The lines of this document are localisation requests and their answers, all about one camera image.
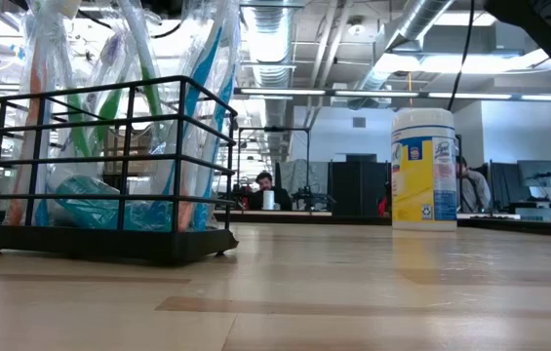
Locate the black desk monitor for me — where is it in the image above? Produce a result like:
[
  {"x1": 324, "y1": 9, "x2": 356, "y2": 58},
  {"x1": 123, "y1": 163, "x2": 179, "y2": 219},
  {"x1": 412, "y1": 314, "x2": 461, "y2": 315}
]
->
[{"x1": 489, "y1": 161, "x2": 520, "y2": 212}]

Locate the black wire toothbrush holder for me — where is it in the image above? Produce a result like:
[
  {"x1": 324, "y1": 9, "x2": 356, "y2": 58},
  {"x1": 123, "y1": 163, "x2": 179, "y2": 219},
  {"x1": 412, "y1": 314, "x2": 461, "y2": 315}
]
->
[{"x1": 0, "y1": 75, "x2": 240, "y2": 267}]

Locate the silver diagonal ventilation duct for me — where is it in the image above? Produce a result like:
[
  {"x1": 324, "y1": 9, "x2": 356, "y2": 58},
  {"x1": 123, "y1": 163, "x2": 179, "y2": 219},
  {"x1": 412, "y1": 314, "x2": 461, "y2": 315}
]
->
[{"x1": 347, "y1": 0, "x2": 456, "y2": 109}]

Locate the dark background desk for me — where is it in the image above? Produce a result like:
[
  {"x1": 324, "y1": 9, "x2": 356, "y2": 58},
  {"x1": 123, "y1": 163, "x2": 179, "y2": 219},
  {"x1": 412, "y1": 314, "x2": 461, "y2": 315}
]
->
[{"x1": 455, "y1": 213, "x2": 551, "y2": 240}]

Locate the thin black gantry frame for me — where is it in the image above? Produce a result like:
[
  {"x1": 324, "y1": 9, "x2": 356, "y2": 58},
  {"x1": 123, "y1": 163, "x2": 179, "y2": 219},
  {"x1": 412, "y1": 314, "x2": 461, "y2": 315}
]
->
[{"x1": 237, "y1": 126, "x2": 312, "y2": 212}]

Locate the dark background table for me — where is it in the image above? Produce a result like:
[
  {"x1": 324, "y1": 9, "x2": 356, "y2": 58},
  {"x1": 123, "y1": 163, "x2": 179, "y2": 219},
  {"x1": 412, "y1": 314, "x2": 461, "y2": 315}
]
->
[{"x1": 211, "y1": 209, "x2": 393, "y2": 226}]

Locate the purple white toothbrush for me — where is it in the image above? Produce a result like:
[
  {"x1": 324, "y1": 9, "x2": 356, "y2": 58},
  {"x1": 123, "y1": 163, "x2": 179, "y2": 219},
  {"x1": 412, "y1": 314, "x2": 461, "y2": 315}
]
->
[{"x1": 84, "y1": 28, "x2": 128, "y2": 123}]

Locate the brown cardboard box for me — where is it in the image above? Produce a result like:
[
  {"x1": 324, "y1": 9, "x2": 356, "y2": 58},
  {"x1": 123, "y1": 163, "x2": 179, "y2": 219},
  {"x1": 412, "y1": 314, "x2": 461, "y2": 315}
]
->
[{"x1": 103, "y1": 129, "x2": 157, "y2": 175}]

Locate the green white toothbrush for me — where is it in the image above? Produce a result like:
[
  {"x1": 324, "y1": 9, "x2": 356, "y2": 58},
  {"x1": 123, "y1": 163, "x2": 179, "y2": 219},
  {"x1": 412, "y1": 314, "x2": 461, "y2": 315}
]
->
[
  {"x1": 62, "y1": 28, "x2": 96, "y2": 162},
  {"x1": 92, "y1": 48, "x2": 135, "y2": 162},
  {"x1": 118, "y1": 0, "x2": 167, "y2": 157}
]

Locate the yellow Lysol wipes canister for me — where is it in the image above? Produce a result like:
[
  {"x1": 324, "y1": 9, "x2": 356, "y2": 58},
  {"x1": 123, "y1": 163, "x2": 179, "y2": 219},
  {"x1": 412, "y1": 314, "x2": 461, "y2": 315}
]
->
[{"x1": 390, "y1": 107, "x2": 459, "y2": 233}]

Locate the silver spiral ventilation duct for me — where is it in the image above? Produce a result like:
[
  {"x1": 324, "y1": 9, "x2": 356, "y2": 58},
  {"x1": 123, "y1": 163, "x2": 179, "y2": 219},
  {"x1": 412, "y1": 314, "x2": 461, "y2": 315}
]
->
[{"x1": 240, "y1": 0, "x2": 300, "y2": 165}]

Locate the black partition panel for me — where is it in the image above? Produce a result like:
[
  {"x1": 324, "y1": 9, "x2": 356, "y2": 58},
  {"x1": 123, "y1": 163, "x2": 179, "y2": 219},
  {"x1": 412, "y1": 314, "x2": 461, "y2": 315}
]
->
[{"x1": 328, "y1": 153, "x2": 393, "y2": 218}]

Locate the blue white toothbrush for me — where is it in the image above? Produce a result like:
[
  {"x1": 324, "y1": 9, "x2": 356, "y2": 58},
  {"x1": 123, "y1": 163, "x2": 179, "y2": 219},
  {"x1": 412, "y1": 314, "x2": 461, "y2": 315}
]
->
[
  {"x1": 191, "y1": 9, "x2": 243, "y2": 233},
  {"x1": 150, "y1": 0, "x2": 232, "y2": 233},
  {"x1": 34, "y1": 97, "x2": 61, "y2": 228}
]

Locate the person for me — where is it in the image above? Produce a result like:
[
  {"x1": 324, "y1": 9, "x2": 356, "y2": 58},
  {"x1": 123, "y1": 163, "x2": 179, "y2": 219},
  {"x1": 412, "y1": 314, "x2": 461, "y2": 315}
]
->
[
  {"x1": 248, "y1": 171, "x2": 294, "y2": 212},
  {"x1": 454, "y1": 155, "x2": 492, "y2": 215},
  {"x1": 376, "y1": 194, "x2": 393, "y2": 218}
]

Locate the blue-lit desk monitor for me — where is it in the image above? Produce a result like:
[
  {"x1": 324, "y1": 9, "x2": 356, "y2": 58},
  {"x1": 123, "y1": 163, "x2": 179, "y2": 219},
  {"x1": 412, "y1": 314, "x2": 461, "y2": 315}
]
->
[{"x1": 517, "y1": 159, "x2": 551, "y2": 189}]

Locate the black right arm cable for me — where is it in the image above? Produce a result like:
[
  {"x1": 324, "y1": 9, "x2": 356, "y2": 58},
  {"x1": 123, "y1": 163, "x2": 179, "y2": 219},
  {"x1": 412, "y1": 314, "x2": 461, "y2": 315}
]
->
[{"x1": 447, "y1": 0, "x2": 475, "y2": 112}]

